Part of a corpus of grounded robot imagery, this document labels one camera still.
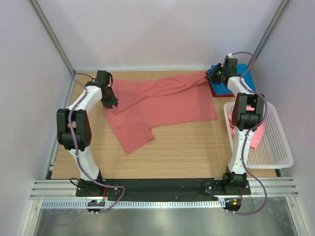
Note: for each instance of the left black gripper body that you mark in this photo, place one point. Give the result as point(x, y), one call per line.
point(110, 96)

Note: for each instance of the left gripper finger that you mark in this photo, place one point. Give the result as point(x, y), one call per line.
point(115, 102)
point(106, 105)

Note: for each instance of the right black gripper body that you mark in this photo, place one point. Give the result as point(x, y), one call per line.
point(217, 79)

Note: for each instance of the salmon pink t-shirt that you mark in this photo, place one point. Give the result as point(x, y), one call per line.
point(143, 105)

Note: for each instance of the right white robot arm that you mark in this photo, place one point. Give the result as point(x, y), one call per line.
point(247, 115)

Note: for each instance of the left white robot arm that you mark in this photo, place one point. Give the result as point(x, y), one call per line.
point(74, 131)

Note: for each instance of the folded red t-shirt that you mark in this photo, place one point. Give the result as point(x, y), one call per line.
point(220, 90)

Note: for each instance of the bright pink t-shirt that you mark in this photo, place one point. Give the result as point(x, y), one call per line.
point(257, 136)

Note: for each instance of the white plastic basket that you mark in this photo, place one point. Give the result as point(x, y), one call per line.
point(273, 152)

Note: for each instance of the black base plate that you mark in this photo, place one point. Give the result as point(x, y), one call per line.
point(159, 188)

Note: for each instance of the aluminium frame rail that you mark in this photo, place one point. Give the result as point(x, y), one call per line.
point(63, 189)

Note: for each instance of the white slotted cable duct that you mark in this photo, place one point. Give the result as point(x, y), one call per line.
point(98, 204)

